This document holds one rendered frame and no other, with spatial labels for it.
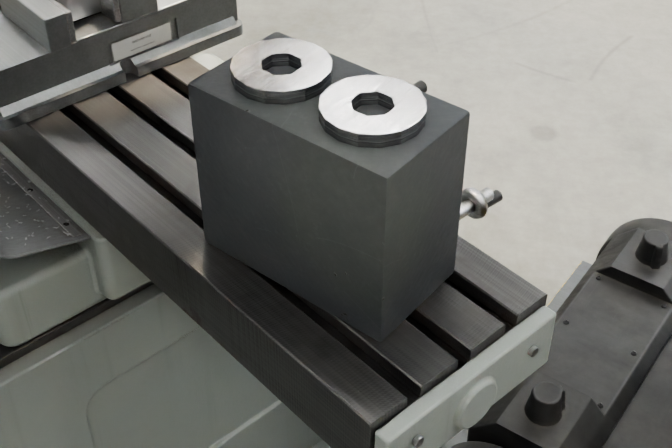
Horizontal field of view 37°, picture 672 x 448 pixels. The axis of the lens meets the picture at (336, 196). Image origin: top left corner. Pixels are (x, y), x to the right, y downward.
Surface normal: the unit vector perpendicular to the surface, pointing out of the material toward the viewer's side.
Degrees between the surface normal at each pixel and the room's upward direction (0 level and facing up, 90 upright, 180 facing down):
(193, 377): 90
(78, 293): 90
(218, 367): 90
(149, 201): 0
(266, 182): 90
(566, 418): 0
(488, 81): 0
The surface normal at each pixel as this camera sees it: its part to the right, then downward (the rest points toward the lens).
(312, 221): -0.62, 0.49
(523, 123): 0.00, -0.78
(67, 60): 0.65, 0.47
